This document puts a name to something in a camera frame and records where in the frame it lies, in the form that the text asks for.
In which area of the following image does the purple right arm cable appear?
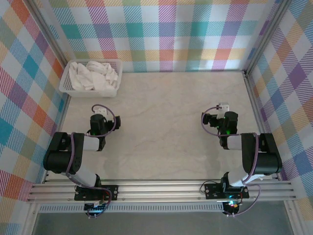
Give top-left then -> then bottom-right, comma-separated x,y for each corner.
201,105 -> 262,217

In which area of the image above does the white t-shirt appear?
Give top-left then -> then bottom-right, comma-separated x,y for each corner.
68,60 -> 120,97

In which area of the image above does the aluminium mounting rail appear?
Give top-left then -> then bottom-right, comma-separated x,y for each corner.
26,180 -> 298,204

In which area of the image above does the slotted grey cable duct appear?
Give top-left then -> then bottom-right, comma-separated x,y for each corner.
38,204 -> 226,214

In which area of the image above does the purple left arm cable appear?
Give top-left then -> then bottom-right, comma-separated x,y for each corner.
65,104 -> 117,219

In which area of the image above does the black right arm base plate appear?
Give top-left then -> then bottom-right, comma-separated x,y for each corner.
204,181 -> 250,199

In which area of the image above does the white plastic mesh basket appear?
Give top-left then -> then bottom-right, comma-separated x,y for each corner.
58,58 -> 124,98

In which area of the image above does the aluminium table edge rail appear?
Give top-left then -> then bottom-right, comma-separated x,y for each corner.
243,70 -> 281,181
42,94 -> 72,184

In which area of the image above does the aluminium frame post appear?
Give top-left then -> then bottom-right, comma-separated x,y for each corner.
244,0 -> 294,74
24,0 -> 71,66

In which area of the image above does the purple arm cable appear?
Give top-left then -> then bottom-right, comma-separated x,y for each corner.
65,104 -> 117,219
201,105 -> 262,217

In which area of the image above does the controller circuit board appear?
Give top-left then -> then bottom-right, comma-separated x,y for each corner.
84,201 -> 109,214
224,200 -> 240,214

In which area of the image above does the right controller circuit board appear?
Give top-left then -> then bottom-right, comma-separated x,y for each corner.
224,200 -> 240,214

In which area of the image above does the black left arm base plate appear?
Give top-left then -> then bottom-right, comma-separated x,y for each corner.
74,185 -> 120,202

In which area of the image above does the aluminium frame leg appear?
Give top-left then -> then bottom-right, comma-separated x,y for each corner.
23,203 -> 41,235
283,203 -> 302,235

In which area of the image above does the left controller circuit board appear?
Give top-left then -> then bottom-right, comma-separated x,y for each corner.
84,201 -> 109,214

